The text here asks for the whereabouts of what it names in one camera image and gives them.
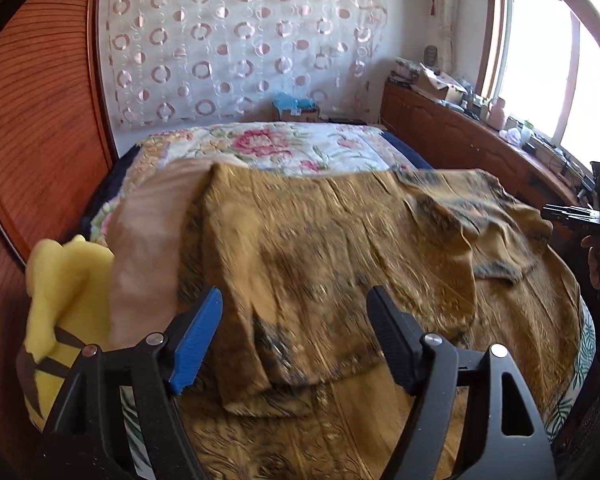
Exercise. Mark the floral quilt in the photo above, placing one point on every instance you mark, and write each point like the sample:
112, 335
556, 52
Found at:
260, 145

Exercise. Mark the person's right hand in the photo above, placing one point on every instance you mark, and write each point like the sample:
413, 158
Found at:
592, 265

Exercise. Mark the tied pale window curtain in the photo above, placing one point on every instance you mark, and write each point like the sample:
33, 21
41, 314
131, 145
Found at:
442, 10

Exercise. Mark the open cardboard box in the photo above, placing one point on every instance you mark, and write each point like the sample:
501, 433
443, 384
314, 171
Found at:
445, 91

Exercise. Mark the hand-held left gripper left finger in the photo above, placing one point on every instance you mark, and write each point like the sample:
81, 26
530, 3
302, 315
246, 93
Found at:
195, 340

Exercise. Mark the golden patterned shirt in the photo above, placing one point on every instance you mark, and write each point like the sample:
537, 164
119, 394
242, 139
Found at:
330, 240

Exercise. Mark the grey oval gadget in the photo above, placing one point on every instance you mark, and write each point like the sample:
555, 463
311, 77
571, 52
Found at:
431, 56

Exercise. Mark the long low wooden cabinet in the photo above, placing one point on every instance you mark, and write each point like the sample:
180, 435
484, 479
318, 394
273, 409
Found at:
460, 135

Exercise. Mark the patterned fabric bundle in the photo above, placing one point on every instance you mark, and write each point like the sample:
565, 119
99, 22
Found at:
407, 71

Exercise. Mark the blue plastic bag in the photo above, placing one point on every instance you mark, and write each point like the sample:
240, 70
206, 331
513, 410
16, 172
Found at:
292, 101

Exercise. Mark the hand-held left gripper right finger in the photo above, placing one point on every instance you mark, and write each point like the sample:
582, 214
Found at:
395, 340

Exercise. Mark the wooden-framed window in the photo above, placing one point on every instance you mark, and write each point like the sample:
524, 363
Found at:
535, 60

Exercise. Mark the small cardboard box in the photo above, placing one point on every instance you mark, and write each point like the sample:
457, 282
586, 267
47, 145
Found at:
300, 115

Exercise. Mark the circle-patterned sheer curtain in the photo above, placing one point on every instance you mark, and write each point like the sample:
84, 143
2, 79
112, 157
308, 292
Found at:
240, 50

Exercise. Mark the leaf print bedsheet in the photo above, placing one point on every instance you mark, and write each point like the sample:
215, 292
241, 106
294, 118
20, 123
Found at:
582, 350

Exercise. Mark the yellow plush toy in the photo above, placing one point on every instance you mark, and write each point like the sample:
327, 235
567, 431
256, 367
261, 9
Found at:
65, 290

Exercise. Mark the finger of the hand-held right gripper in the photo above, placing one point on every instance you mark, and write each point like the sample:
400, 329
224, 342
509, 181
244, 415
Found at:
565, 213

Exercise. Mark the green-capped bottle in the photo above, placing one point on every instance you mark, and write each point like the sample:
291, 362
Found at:
527, 134

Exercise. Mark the wooden sliding-door wardrobe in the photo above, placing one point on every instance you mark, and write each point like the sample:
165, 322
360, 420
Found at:
40, 110

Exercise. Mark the small black box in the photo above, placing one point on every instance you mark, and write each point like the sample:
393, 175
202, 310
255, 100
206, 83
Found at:
530, 148

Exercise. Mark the lilac crumpled bag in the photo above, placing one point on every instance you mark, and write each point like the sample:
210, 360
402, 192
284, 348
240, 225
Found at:
511, 135

